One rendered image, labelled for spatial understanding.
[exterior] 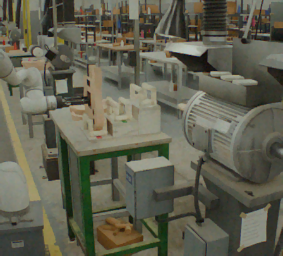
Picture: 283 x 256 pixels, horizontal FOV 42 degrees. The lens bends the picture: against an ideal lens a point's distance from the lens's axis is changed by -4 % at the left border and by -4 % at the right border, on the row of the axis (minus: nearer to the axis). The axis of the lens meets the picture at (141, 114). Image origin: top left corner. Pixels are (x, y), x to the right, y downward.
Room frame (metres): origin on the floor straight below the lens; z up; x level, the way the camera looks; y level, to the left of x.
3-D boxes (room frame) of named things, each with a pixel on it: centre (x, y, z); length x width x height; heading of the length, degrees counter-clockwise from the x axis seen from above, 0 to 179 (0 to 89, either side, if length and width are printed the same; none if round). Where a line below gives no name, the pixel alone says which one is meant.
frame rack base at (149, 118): (2.39, 0.00, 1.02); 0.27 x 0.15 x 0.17; 20
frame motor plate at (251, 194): (1.22, -0.36, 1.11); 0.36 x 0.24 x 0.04; 23
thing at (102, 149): (2.36, 0.21, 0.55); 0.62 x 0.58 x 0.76; 23
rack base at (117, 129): (2.34, 0.14, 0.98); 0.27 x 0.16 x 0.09; 20
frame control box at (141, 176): (1.27, -0.08, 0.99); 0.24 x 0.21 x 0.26; 23
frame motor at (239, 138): (1.28, -0.33, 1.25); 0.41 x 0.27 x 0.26; 23
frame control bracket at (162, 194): (1.29, -0.13, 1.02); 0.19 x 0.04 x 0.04; 113
